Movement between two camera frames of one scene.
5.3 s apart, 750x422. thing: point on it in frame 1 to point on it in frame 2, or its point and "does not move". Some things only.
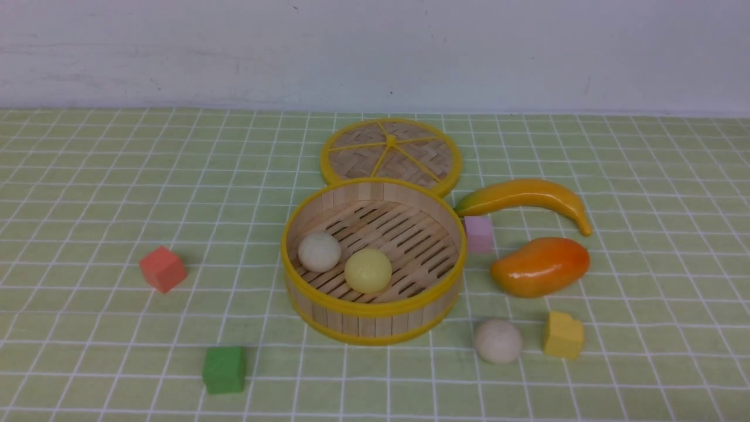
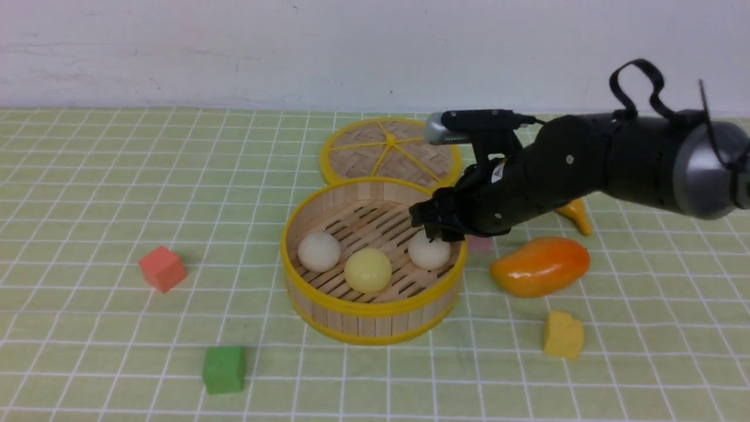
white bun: [498, 341] to [426, 255]
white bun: [319, 252] does not move
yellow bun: [368, 271] does not move
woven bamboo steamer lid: [391, 148] does not move
